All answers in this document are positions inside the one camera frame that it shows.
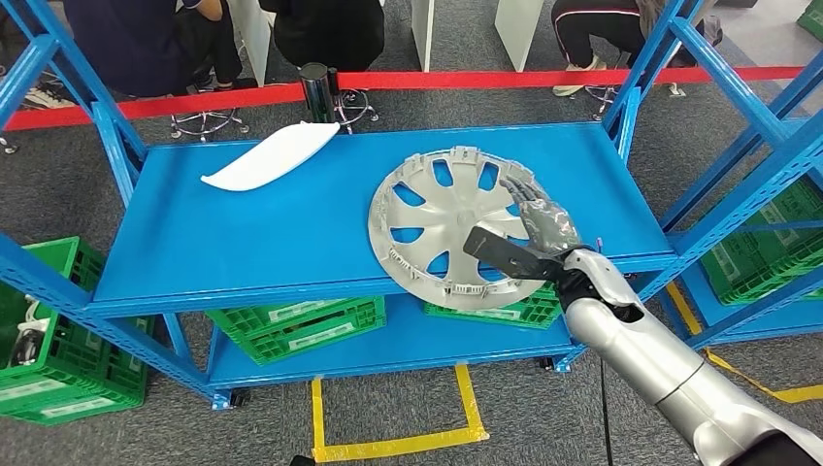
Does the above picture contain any silver plastic wheel cover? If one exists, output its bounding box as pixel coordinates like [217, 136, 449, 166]
[367, 146, 567, 312]

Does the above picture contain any red barrier belt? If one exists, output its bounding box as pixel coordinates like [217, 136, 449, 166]
[0, 66, 805, 133]

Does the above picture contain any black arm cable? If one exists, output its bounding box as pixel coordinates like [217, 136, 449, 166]
[598, 356, 612, 466]

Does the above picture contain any person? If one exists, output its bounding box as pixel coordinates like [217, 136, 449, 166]
[62, 0, 258, 98]
[0, 60, 77, 112]
[258, 0, 385, 73]
[551, 0, 725, 98]

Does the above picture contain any folded green plastic crate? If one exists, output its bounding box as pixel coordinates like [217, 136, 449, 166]
[205, 296, 380, 336]
[422, 283, 564, 330]
[241, 302, 388, 367]

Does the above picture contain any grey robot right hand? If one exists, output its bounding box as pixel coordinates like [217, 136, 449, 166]
[498, 175, 586, 255]

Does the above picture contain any blue metal shelf rack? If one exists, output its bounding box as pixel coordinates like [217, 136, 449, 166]
[0, 0, 823, 412]
[658, 64, 823, 351]

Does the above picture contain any black barrier post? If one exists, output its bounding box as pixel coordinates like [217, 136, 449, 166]
[298, 62, 339, 124]

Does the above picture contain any white board panel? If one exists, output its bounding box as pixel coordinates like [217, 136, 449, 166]
[410, 0, 437, 73]
[226, 0, 279, 88]
[493, 0, 545, 73]

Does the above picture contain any white curved plastic part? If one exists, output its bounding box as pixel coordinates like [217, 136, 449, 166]
[200, 120, 341, 193]

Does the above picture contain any white device in crate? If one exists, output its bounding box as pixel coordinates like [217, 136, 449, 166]
[9, 294, 52, 368]

